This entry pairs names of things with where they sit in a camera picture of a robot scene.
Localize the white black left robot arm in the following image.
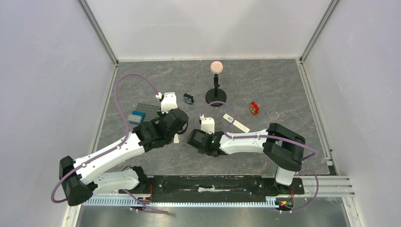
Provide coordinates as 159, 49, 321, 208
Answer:
59, 108, 189, 206

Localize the grey lego baseplate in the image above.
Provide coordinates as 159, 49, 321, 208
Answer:
134, 103, 160, 122

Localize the white remote control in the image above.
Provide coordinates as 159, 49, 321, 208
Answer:
173, 134, 180, 144

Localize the small red toy block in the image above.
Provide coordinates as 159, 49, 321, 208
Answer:
249, 101, 259, 115

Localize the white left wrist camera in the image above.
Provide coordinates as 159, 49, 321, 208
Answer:
161, 92, 178, 114

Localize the black round stand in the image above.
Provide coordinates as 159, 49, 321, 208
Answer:
205, 74, 227, 107

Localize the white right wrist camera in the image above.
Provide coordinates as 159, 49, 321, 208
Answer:
200, 114, 215, 134

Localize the small black blue block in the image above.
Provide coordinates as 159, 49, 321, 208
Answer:
183, 93, 194, 105

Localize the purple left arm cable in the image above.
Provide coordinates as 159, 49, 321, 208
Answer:
51, 73, 170, 214

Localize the white remote battery cover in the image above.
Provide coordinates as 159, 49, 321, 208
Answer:
223, 114, 250, 133

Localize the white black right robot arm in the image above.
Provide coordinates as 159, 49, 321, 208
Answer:
187, 123, 306, 186

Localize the pink ball on stand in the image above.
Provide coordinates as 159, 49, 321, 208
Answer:
210, 61, 223, 74

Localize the blue grey lego brick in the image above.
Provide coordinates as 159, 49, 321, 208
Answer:
127, 111, 145, 125

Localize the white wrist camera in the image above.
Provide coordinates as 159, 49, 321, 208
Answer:
200, 114, 215, 134
161, 92, 178, 114

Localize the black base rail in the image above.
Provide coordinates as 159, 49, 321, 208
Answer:
129, 175, 305, 203

